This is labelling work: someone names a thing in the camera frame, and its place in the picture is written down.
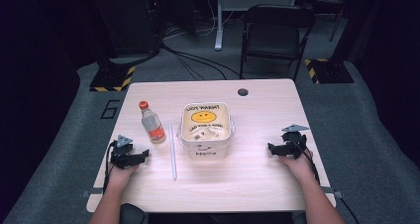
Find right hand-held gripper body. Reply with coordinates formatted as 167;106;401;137
280;123;310;160

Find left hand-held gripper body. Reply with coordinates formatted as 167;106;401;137
110;134;137;169

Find person's left hand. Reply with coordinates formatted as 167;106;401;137
106;162;141;193

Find person's right hand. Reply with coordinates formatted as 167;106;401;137
278;149;319;186

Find white straw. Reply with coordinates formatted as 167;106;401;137
167;123;178;181

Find clear bottle with red cap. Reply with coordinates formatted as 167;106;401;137
138;100;167;145

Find black seat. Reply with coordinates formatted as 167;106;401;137
119;202;148;224

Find white bin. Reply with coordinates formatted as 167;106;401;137
179;101;233;161

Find yellow smiley plastic bag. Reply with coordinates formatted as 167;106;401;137
176;101;236;145

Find black stand base striped edge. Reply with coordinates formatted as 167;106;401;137
303;57;356;85
88;58;137;93

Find black folding chair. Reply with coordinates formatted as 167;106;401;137
239;3;317;83

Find left hand-held gripper cable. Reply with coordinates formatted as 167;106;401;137
102;140;119;196

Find grey table bracket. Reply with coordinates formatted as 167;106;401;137
80;187;104;199
320;185;345;200

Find black floor cables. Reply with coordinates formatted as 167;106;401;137
159;43;243;82

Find white desk frame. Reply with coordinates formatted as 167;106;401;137
213;0;299;52

